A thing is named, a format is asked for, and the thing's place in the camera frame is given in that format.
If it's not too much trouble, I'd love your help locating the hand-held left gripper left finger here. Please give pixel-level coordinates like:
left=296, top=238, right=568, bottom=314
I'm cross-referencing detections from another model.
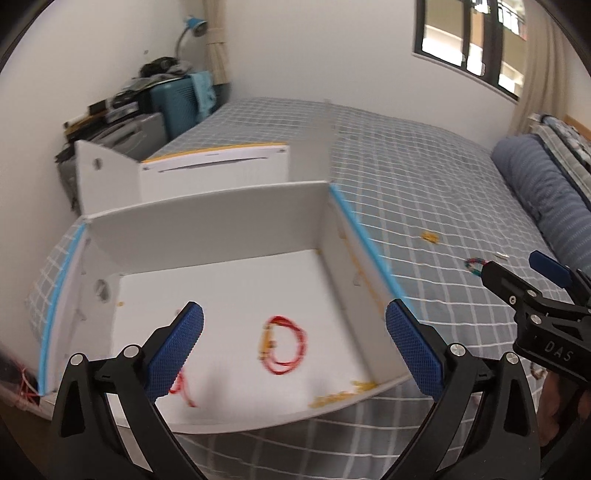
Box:
left=50, top=301, right=206, bottom=480

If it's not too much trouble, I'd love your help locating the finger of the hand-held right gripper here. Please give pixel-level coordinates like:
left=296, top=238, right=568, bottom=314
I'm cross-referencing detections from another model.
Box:
left=479, top=260, right=591, bottom=319
left=529, top=250, right=591, bottom=308

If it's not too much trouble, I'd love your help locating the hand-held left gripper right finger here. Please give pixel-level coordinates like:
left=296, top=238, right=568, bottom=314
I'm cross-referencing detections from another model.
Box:
left=382, top=298, right=542, bottom=480

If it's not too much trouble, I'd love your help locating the white cardboard box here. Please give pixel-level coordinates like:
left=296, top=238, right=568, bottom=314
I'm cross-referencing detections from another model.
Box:
left=37, top=98, right=408, bottom=435

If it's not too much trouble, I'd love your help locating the person's right hand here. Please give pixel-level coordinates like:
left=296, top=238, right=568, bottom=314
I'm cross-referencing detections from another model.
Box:
left=539, top=369, right=591, bottom=450

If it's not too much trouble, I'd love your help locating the navy patterned blanket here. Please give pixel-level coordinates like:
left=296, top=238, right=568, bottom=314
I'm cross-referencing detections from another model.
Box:
left=527, top=112, right=591, bottom=206

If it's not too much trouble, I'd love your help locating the grey checked bed sheet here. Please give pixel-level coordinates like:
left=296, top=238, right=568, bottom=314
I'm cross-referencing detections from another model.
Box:
left=23, top=97, right=591, bottom=480

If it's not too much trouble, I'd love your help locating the wooden headboard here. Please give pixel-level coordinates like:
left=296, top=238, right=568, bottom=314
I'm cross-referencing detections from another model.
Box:
left=558, top=115, right=591, bottom=136

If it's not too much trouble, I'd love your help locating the beige curtain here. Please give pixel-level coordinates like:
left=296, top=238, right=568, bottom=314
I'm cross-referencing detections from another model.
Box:
left=203, top=0, right=232, bottom=88
left=509, top=0, right=591, bottom=141

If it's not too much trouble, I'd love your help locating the blue suitcase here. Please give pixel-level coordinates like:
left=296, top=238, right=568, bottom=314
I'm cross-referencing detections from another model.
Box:
left=147, top=74, right=219, bottom=140

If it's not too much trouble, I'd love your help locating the black framed window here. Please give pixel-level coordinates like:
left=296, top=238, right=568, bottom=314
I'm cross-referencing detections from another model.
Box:
left=413, top=0, right=529, bottom=100

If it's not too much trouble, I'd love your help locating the stack of books and boxes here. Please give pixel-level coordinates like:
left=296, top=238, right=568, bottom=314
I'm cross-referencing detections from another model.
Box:
left=64, top=79, right=155, bottom=141

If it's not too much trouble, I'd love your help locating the teal cloth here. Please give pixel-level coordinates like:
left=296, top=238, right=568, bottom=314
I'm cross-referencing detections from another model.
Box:
left=190, top=71, right=219, bottom=115

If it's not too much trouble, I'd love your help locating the pile of dark clothes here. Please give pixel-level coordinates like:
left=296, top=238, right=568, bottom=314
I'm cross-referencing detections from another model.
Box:
left=139, top=56, right=194, bottom=80

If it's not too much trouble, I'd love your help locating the blue desk lamp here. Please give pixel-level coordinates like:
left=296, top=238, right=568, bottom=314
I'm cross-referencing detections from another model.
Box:
left=174, top=16, right=209, bottom=64

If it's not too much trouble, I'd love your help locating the red string bracelet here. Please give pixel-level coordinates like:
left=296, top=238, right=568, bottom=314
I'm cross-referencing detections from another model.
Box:
left=167, top=369, right=198, bottom=409
left=259, top=316, right=309, bottom=376

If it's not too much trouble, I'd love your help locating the yellow bead necklace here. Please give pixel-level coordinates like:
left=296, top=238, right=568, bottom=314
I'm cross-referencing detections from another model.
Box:
left=308, top=379, right=377, bottom=409

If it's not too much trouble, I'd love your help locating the red cable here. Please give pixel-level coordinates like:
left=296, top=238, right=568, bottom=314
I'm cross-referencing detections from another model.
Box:
left=14, top=364, right=42, bottom=408

